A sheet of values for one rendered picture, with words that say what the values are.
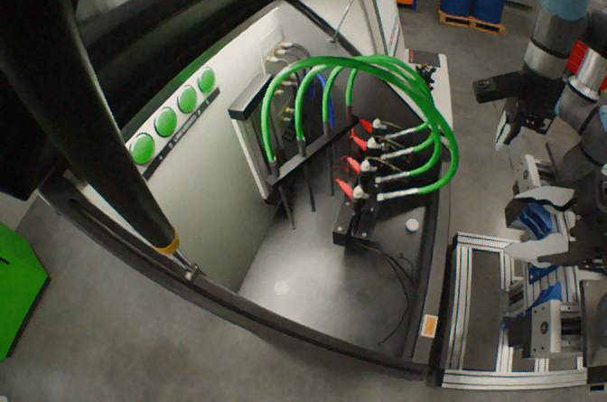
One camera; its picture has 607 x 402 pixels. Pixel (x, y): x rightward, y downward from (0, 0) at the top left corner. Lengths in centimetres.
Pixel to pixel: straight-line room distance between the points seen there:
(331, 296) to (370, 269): 14
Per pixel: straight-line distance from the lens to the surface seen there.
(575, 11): 50
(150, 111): 40
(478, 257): 167
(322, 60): 40
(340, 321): 78
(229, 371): 172
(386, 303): 80
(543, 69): 52
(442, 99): 115
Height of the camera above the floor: 160
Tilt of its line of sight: 50 degrees down
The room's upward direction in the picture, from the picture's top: 11 degrees counter-clockwise
